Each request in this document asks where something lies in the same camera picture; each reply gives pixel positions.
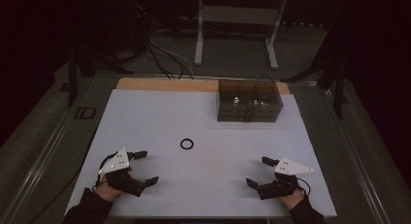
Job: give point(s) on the white metal stand frame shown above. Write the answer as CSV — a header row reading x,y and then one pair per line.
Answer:
x,y
239,14

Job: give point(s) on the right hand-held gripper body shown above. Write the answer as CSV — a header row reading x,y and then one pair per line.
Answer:
x,y
279,186

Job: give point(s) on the white table sheet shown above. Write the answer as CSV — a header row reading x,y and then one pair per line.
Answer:
x,y
194,185

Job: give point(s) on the person's left hand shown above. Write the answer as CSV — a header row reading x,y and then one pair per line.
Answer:
x,y
106,192

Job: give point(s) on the smoked plastic drawer box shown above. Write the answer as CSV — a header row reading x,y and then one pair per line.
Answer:
x,y
248,94

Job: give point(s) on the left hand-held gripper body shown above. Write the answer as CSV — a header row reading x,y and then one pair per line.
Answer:
x,y
124,182

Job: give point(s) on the black metal stand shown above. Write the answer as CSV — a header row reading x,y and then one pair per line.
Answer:
x,y
72,78
337,88

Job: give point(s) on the black rectangular floor frame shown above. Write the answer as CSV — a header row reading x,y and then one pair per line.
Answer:
x,y
77,113

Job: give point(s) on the dark equipment stand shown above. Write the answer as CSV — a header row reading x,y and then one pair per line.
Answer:
x,y
140,20

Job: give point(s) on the person's right hand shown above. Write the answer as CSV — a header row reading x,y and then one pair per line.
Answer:
x,y
293,199

